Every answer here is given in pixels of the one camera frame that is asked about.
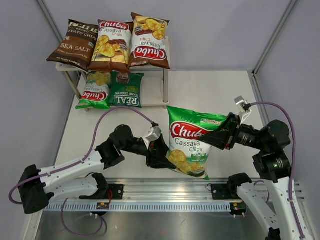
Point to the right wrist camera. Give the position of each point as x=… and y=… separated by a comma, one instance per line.
x=244, y=108

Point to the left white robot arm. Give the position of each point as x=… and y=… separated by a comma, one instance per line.
x=83, y=177

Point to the green Chuba cassava bag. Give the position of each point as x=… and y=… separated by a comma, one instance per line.
x=96, y=92
x=186, y=152

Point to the green Real chips bag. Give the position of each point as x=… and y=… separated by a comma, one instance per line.
x=126, y=89

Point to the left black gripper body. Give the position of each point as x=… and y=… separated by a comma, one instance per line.
x=138, y=147

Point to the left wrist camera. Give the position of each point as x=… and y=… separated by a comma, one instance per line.
x=152, y=135

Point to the aluminium mounting rail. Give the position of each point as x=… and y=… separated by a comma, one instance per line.
x=166, y=190

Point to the white wooden two-tier shelf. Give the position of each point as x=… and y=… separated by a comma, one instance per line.
x=154, y=86

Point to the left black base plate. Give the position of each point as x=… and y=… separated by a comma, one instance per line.
x=115, y=191

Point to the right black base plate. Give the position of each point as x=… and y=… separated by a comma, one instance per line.
x=222, y=191

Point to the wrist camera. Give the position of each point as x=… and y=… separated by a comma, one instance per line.
x=244, y=108
x=152, y=135

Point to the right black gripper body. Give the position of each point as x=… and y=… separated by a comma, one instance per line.
x=248, y=136

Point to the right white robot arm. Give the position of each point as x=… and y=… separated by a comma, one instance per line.
x=285, y=221

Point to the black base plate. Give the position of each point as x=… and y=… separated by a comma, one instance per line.
x=222, y=191
x=115, y=191

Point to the brown Chuba cassava bag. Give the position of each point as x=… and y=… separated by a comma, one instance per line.
x=148, y=42
x=112, y=49

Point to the brown Kettle sea salt bag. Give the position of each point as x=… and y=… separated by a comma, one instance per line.
x=78, y=46

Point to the white slotted cable duct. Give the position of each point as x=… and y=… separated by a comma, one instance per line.
x=140, y=206

